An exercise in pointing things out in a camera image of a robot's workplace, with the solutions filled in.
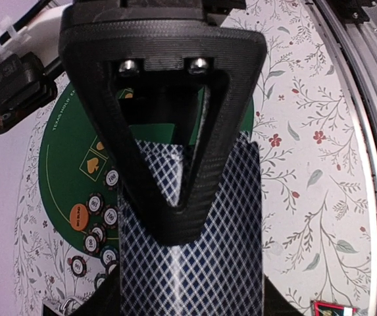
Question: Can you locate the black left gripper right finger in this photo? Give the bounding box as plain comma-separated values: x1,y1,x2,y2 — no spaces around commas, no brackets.
263,276,303,316

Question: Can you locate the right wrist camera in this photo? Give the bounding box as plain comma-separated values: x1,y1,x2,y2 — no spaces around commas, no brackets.
0,53,58,135

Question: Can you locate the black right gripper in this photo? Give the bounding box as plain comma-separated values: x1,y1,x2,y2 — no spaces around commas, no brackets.
59,1,267,246

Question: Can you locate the black white poker chip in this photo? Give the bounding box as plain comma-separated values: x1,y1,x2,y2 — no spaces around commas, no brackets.
87,193,103,215
84,234,99,255
102,206,118,229
104,168,119,190
70,255,87,277

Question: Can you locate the blue playing card deck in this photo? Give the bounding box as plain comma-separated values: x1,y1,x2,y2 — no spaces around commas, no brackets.
119,132,263,315

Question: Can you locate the round green poker mat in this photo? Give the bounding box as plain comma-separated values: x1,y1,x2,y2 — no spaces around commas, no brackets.
38,85,261,249

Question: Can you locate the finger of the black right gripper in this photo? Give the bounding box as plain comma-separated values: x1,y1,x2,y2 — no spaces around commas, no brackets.
175,75,257,246

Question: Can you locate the floral white table mat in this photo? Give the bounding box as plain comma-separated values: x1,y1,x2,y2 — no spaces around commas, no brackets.
13,1,376,315

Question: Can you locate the orange big blind button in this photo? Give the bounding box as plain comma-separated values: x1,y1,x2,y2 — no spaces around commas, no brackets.
69,203,89,231

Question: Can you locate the black triangular marker tag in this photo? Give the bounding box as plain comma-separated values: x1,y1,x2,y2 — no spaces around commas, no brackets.
311,300,358,316

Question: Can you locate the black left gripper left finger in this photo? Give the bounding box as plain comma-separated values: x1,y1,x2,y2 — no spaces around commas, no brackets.
71,273,121,316

